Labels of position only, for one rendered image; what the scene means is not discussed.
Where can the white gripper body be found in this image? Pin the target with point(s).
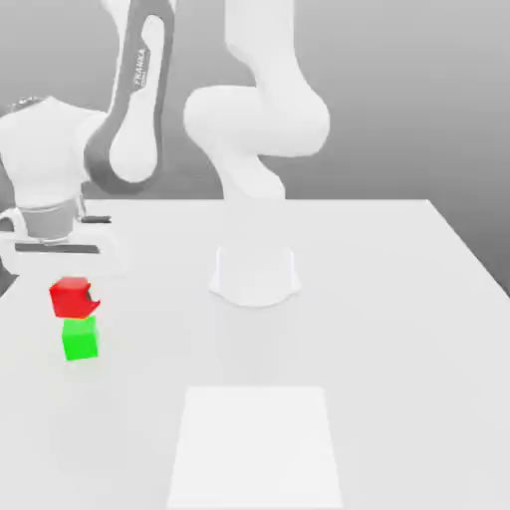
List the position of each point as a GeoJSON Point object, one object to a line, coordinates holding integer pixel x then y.
{"type": "Point", "coordinates": [59, 261]}

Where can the small green cube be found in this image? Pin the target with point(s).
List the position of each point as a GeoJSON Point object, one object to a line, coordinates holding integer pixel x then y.
{"type": "Point", "coordinates": [79, 338]}

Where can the small red cube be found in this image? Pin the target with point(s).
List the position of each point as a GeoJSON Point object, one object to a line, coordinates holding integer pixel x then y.
{"type": "Point", "coordinates": [69, 297]}

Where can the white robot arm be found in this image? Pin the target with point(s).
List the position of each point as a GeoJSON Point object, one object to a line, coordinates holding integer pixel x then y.
{"type": "Point", "coordinates": [255, 119]}

